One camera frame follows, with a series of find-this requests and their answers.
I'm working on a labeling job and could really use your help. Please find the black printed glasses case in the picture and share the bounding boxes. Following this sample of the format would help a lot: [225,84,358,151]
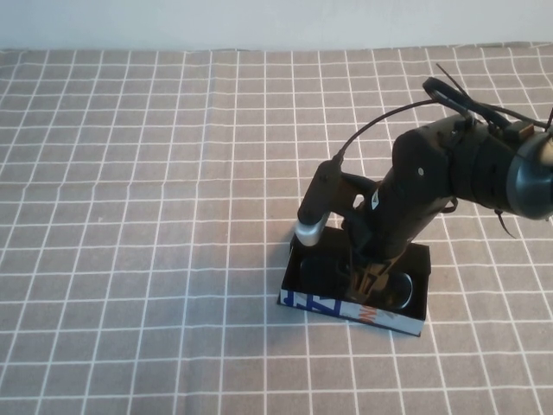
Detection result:
[277,225,432,339]

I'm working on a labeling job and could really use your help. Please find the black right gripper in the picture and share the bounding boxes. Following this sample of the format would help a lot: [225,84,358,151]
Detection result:
[347,170,457,303]

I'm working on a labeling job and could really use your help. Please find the black cable tie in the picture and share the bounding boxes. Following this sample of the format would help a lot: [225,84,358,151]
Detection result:
[493,208,518,239]

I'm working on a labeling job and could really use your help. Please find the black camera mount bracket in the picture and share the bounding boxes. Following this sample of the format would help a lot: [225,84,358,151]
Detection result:
[334,171,381,247]

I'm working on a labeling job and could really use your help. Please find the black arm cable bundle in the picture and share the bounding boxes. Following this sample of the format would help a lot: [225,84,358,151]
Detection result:
[422,62,553,136]

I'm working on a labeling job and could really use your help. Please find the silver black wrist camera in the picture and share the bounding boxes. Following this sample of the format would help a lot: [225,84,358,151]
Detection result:
[293,162,346,249]

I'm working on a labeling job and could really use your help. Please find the black camera cable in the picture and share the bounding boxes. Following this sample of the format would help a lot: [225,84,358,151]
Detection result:
[332,98,437,169]

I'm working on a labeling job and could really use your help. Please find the grey white-grid tablecloth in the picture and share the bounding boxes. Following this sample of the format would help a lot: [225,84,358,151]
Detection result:
[0,42,553,415]

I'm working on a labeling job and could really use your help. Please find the black frame glasses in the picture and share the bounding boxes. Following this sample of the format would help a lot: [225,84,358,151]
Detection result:
[299,257,415,310]

